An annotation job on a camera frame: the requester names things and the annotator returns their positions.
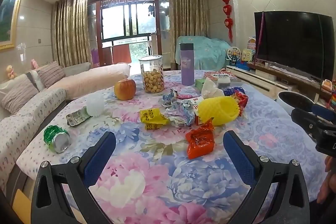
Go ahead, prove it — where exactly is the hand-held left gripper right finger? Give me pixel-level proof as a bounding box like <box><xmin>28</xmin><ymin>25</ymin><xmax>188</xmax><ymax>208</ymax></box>
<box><xmin>223</xmin><ymin>131</ymin><xmax>310</xmax><ymax>224</ymax></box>

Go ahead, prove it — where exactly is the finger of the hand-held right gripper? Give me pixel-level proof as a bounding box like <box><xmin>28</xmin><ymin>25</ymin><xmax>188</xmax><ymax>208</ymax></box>
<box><xmin>290</xmin><ymin>107</ymin><xmax>336</xmax><ymax>139</ymax></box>
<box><xmin>311</xmin><ymin>104</ymin><xmax>336</xmax><ymax>125</ymax></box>

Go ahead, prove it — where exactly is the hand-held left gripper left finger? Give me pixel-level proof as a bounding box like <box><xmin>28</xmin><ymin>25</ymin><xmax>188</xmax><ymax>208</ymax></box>
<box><xmin>31</xmin><ymin>131</ymin><xmax>116</xmax><ymax>224</ymax></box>

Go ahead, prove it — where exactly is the white trash bin black liner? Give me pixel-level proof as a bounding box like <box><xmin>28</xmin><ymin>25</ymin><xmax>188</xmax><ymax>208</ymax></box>
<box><xmin>277</xmin><ymin>91</ymin><xmax>314</xmax><ymax>115</ymax></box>

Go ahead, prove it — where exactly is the red snack packet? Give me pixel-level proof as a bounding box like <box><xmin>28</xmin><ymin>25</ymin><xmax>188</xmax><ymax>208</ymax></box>
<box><xmin>185</xmin><ymin>119</ymin><xmax>215</xmax><ymax>160</ymax></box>

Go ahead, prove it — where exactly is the crushed green can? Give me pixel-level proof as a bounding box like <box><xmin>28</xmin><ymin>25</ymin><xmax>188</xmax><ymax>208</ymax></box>
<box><xmin>43</xmin><ymin>125</ymin><xmax>71</xmax><ymax>153</ymax></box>

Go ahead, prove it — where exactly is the white foam fruit net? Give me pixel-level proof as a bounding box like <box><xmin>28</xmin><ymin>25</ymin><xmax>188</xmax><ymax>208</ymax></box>
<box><xmin>86</xmin><ymin>95</ymin><xmax>105</xmax><ymax>117</ymax></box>

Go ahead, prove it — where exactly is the yellow foam fruit net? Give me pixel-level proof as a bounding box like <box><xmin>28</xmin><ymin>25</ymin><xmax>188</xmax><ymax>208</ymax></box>
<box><xmin>197</xmin><ymin>96</ymin><xmax>240</xmax><ymax>126</ymax></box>

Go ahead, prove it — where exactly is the red yellow crinkled wrapper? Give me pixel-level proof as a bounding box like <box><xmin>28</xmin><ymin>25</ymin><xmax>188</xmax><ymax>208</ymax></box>
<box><xmin>231</xmin><ymin>91</ymin><xmax>249</xmax><ymax>118</ymax></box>

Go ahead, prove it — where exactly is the red white paper box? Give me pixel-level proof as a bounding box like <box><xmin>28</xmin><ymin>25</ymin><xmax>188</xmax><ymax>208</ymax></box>
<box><xmin>182</xmin><ymin>97</ymin><xmax>206</xmax><ymax>125</ymax></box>

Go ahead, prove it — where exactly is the yellow snack packet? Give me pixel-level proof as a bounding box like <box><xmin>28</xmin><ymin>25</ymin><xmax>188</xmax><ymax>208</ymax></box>
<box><xmin>139</xmin><ymin>108</ymin><xmax>171</xmax><ymax>130</ymax></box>

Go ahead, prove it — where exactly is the blue clear plastic wrapper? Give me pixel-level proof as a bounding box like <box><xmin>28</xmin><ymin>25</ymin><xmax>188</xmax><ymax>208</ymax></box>
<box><xmin>223</xmin><ymin>86</ymin><xmax>246</xmax><ymax>98</ymax></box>

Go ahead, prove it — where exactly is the printed wrapper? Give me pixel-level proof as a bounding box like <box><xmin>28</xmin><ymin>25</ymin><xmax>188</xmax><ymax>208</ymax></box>
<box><xmin>164</xmin><ymin>101</ymin><xmax>196</xmax><ymax>127</ymax></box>
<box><xmin>161</xmin><ymin>88</ymin><xmax>179</xmax><ymax>109</ymax></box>

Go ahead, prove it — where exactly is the white tissue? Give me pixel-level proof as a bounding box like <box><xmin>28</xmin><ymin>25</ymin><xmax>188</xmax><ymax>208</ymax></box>
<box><xmin>201</xmin><ymin>77</ymin><xmax>225</xmax><ymax>99</ymax></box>

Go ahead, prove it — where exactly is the person's right hand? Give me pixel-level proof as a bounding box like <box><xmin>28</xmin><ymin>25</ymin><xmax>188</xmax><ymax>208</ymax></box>
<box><xmin>317</xmin><ymin>155</ymin><xmax>336</xmax><ymax>205</ymax></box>

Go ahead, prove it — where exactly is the white television cabinet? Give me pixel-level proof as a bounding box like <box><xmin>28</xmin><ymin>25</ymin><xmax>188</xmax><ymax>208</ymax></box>
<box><xmin>226</xmin><ymin>63</ymin><xmax>336</xmax><ymax>109</ymax></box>

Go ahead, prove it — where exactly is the floral tablecloth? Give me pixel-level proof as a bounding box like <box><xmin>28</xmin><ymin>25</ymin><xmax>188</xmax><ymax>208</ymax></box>
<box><xmin>16</xmin><ymin>70</ymin><xmax>328</xmax><ymax>224</ymax></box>

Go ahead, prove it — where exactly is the orange fruit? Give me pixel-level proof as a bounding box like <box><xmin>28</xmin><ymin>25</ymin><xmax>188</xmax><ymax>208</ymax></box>
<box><xmin>114</xmin><ymin>79</ymin><xmax>137</xmax><ymax>101</ymax></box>

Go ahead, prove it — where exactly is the black flat television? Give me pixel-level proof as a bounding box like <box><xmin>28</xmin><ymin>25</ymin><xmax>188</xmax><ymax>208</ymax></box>
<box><xmin>253</xmin><ymin>11</ymin><xmax>336</xmax><ymax>83</ymax></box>

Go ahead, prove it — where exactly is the light fabric sofa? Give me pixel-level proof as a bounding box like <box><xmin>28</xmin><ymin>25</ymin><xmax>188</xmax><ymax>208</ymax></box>
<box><xmin>0</xmin><ymin>61</ymin><xmax>132</xmax><ymax>188</ymax></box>

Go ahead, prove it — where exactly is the green snack box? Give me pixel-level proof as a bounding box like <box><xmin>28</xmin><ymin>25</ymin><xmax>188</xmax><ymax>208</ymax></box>
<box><xmin>195</xmin><ymin>78</ymin><xmax>210</xmax><ymax>90</ymax></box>

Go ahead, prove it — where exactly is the yellow toy house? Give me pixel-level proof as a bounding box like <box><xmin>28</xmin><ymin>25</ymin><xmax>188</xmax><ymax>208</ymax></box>
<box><xmin>241</xmin><ymin>48</ymin><xmax>254</xmax><ymax>62</ymax></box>

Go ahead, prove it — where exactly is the colourful cover book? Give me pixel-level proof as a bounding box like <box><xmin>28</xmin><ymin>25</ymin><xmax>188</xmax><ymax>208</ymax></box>
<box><xmin>203</xmin><ymin>71</ymin><xmax>242</xmax><ymax>83</ymax></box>

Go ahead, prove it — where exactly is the pink toy house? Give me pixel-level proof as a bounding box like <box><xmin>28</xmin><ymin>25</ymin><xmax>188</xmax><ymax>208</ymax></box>
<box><xmin>245</xmin><ymin>36</ymin><xmax>256</xmax><ymax>51</ymax></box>

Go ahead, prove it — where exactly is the thin red rod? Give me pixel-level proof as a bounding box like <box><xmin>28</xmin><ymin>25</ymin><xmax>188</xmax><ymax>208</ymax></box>
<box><xmin>256</xmin><ymin>11</ymin><xmax>265</xmax><ymax>62</ymax></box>

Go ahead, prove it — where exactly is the ferris wheel toy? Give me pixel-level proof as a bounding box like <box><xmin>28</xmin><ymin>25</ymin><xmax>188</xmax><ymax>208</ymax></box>
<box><xmin>226</xmin><ymin>46</ymin><xmax>240</xmax><ymax>67</ymax></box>

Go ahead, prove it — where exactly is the striped pink cushion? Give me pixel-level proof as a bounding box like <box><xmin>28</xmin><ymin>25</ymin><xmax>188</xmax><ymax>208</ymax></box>
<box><xmin>1</xmin><ymin>78</ymin><xmax>40</xmax><ymax>114</ymax></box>
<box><xmin>35</xmin><ymin>61</ymin><xmax>66</xmax><ymax>88</ymax></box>

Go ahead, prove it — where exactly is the clear jar of snack balls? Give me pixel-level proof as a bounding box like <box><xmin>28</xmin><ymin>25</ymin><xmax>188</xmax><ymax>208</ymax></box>
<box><xmin>138</xmin><ymin>55</ymin><xmax>165</xmax><ymax>94</ymax></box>

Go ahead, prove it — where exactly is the purple thermos bottle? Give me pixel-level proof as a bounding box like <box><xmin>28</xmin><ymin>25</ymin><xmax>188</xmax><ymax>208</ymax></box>
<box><xmin>180</xmin><ymin>43</ymin><xmax>195</xmax><ymax>86</ymax></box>

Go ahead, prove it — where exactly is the teal cloth covered armchair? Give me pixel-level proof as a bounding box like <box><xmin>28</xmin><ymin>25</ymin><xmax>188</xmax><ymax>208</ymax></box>
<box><xmin>175</xmin><ymin>35</ymin><xmax>231</xmax><ymax>71</ymax></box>

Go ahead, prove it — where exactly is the tan plush bear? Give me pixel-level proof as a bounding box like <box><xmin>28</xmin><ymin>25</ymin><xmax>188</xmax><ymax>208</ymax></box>
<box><xmin>6</xmin><ymin>65</ymin><xmax>17</xmax><ymax>80</ymax></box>

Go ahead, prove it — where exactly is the gold patterned curtain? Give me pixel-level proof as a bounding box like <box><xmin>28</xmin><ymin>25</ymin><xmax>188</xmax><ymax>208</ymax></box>
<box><xmin>168</xmin><ymin>0</ymin><xmax>208</xmax><ymax>69</ymax></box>
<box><xmin>51</xmin><ymin>0</ymin><xmax>92</xmax><ymax>68</ymax></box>

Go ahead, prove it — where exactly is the red hanging knot decoration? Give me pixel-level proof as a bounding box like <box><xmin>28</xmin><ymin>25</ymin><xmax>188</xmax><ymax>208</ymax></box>
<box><xmin>220</xmin><ymin>0</ymin><xmax>234</xmax><ymax>42</ymax></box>

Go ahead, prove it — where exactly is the gold framed landscape painting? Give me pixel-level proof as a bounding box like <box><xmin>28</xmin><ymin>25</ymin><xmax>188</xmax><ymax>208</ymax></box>
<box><xmin>0</xmin><ymin>0</ymin><xmax>24</xmax><ymax>50</ymax></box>

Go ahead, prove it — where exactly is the rainbow stacking ring toy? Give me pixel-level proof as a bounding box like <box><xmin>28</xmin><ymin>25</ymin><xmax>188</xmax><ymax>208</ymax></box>
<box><xmin>327</xmin><ymin>90</ymin><xmax>336</xmax><ymax>111</ymax></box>

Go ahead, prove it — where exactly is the wooden frame balcony door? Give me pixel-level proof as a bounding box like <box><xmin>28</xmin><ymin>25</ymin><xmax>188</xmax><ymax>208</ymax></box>
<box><xmin>88</xmin><ymin>0</ymin><xmax>170</xmax><ymax>67</ymax></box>

